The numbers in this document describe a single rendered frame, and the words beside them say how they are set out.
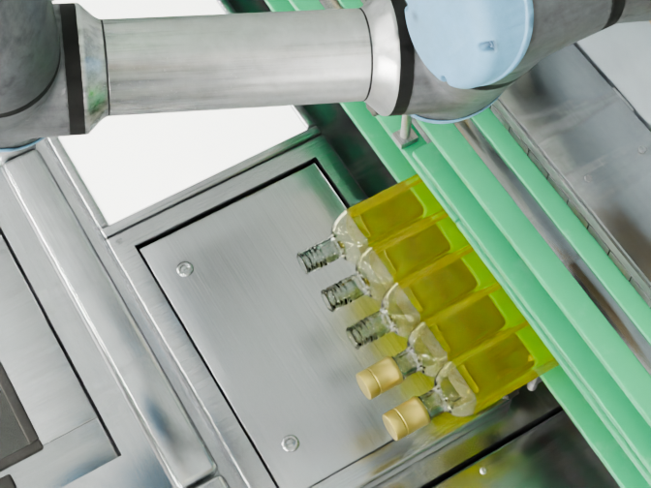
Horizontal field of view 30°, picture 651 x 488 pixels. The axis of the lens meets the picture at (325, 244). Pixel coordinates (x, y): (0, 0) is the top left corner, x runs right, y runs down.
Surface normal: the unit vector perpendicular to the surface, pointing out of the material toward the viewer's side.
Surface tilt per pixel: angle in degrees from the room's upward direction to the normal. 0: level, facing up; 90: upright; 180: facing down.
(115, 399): 90
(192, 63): 84
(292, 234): 90
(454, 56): 8
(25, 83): 104
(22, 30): 110
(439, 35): 8
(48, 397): 90
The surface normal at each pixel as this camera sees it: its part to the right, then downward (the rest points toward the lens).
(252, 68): 0.22, 0.26
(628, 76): -0.86, 0.44
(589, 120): 0.00, -0.49
